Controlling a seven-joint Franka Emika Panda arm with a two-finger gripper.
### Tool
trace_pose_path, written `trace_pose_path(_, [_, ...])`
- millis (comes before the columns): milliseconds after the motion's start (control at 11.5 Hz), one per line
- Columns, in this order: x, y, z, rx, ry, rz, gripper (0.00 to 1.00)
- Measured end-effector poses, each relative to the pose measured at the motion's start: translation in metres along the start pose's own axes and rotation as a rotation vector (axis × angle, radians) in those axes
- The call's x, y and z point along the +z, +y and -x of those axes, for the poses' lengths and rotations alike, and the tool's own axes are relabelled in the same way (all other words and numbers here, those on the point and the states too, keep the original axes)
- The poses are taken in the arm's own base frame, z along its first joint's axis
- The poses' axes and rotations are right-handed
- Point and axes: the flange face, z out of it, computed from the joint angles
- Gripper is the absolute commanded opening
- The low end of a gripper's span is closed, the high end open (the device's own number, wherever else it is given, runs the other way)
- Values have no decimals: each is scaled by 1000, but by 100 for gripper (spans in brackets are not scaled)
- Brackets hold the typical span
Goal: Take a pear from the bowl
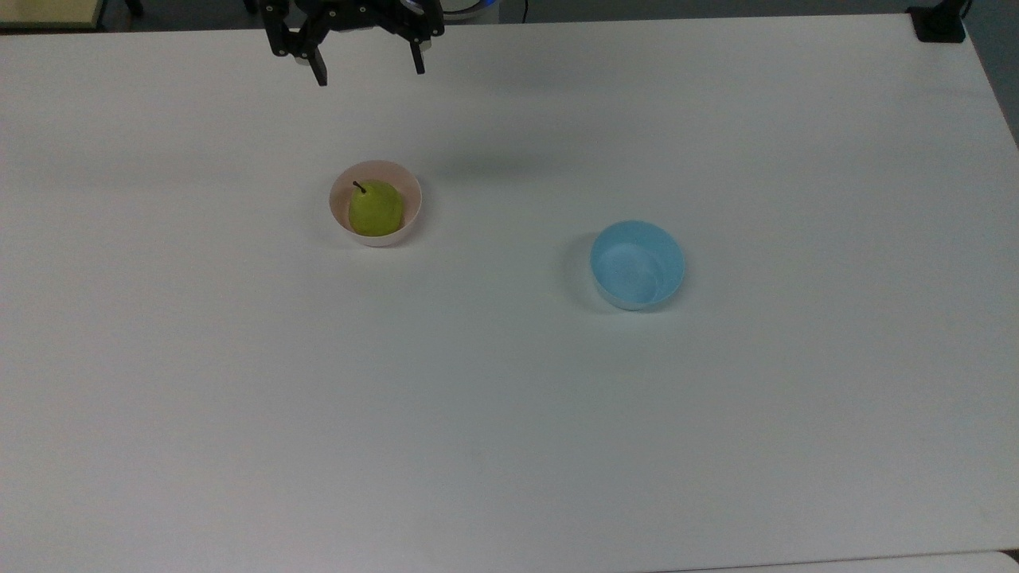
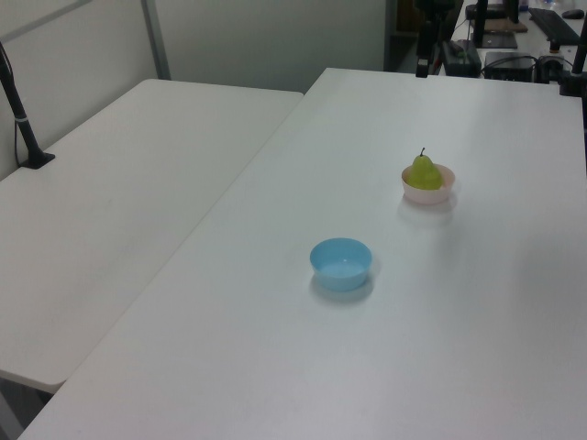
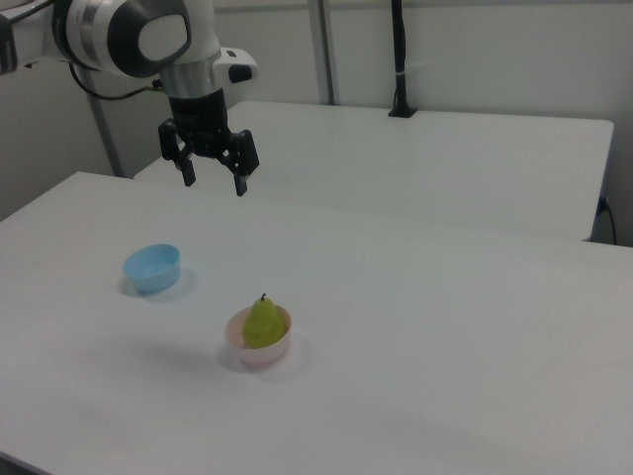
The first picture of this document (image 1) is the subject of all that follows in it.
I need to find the pink plastic bowl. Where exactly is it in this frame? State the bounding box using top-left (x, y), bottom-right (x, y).
top-left (329, 160), bottom-right (423, 248)

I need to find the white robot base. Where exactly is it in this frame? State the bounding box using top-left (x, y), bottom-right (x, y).
top-left (440, 0), bottom-right (500, 23)

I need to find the blue plastic bowl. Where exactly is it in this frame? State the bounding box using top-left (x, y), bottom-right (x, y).
top-left (589, 220), bottom-right (686, 312)

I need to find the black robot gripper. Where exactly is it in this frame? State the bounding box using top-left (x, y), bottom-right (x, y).
top-left (263, 0), bottom-right (445, 87)

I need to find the beige wooden furniture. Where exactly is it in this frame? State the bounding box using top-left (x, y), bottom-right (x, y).
top-left (0, 0), bottom-right (109, 31)

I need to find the black camera stand clamp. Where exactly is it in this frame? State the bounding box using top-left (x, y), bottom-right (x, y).
top-left (907, 0), bottom-right (974, 43)

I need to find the green pear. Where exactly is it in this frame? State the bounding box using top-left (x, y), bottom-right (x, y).
top-left (348, 180), bottom-right (404, 237)

